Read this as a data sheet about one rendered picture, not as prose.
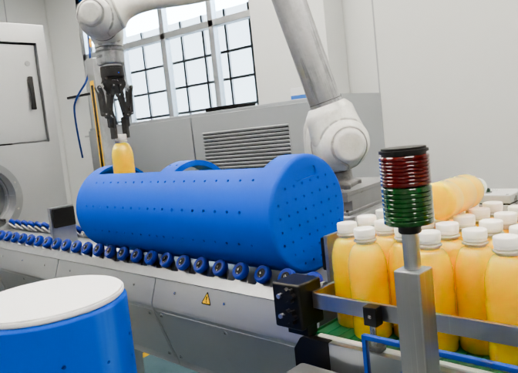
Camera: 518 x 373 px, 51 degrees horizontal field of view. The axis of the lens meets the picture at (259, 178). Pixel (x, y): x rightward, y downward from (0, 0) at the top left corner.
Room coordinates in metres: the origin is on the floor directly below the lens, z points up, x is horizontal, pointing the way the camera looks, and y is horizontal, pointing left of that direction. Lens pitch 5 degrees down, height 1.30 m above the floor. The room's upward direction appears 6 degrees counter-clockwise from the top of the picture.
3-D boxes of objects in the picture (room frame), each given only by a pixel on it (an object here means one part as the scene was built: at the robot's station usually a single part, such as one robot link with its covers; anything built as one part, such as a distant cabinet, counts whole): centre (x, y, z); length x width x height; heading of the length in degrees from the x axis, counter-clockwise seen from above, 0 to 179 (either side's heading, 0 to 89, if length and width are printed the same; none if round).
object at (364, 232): (0.97, -0.18, 1.09); 0.04 x 0.04 x 0.02
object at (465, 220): (0.99, -0.37, 1.09); 0.04 x 0.04 x 0.02
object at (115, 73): (1.79, 0.44, 1.51); 0.08 x 0.07 x 0.09; 136
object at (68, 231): (2.14, 0.80, 1.00); 0.10 x 0.04 x 0.15; 136
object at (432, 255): (0.89, -0.27, 0.99); 0.07 x 0.07 x 0.19
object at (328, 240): (1.22, -0.16, 0.99); 0.10 x 0.02 x 0.12; 136
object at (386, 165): (0.69, -0.19, 1.23); 0.06 x 0.06 x 0.04
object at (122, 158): (1.79, 0.44, 1.22); 0.07 x 0.07 x 0.19
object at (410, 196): (0.69, -0.19, 1.18); 0.06 x 0.06 x 0.05
